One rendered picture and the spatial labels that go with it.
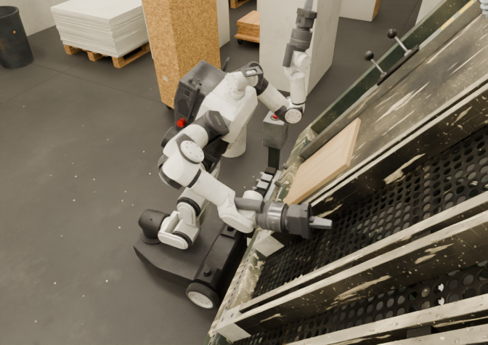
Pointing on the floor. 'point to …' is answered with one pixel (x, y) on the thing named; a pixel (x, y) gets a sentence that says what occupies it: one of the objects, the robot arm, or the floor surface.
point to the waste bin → (13, 39)
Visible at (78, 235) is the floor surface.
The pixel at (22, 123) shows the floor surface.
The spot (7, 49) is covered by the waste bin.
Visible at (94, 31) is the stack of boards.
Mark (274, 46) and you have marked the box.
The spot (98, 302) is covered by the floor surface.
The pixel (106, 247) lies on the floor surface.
